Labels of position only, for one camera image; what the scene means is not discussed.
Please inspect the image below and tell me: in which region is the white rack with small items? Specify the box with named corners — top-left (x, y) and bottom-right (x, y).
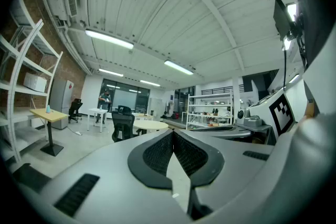
top-left (185, 93), bottom-right (234, 131)

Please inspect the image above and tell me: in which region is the long wooden table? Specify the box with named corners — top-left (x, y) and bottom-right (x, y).
top-left (131, 112), bottom-right (154, 121)

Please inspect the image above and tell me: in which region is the grey refrigerator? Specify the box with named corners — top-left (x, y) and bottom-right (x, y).
top-left (49, 79), bottom-right (75, 130)

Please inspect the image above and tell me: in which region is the round beige table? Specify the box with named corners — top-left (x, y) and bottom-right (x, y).
top-left (132, 120), bottom-right (169, 136)

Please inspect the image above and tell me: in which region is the black mesh office chair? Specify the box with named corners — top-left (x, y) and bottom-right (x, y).
top-left (111, 111), bottom-right (136, 143)

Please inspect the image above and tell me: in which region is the ceiling tube light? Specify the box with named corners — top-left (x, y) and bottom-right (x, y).
top-left (85, 28), bottom-right (135, 50)
top-left (164, 59), bottom-right (194, 76)
top-left (99, 68), bottom-right (124, 78)
top-left (140, 80), bottom-right (161, 88)

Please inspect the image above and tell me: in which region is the black chest box cable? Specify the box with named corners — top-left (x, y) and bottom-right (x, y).
top-left (282, 48), bottom-right (288, 90)

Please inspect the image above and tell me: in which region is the black chest-mounted box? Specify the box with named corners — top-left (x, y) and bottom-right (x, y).
top-left (272, 0), bottom-right (299, 41)

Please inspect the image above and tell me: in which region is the white microwave oven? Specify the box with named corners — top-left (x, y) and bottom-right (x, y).
top-left (23, 72), bottom-right (48, 93)

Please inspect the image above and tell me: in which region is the short white shelving rack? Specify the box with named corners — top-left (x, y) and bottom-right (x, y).
top-left (7, 18), bottom-right (64, 163)

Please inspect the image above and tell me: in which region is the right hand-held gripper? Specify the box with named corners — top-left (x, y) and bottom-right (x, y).
top-left (188, 88), bottom-right (297, 145)

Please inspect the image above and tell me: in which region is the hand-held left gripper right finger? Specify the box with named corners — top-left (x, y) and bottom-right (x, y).
top-left (173, 129), bottom-right (275, 221)

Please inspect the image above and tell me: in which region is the square wooden pedestal table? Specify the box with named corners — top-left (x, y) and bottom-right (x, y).
top-left (29, 108), bottom-right (69, 157)

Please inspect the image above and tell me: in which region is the small white table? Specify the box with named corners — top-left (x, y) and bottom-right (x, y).
top-left (87, 108), bottom-right (109, 133)

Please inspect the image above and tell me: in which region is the dark framed glass window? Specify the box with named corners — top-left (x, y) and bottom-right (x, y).
top-left (101, 78), bottom-right (151, 114)

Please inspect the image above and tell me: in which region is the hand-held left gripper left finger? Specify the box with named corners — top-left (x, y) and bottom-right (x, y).
top-left (23, 129), bottom-right (190, 224)

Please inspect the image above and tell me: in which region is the person's dark shirt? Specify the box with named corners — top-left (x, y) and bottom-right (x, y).
top-left (296, 0), bottom-right (330, 69)

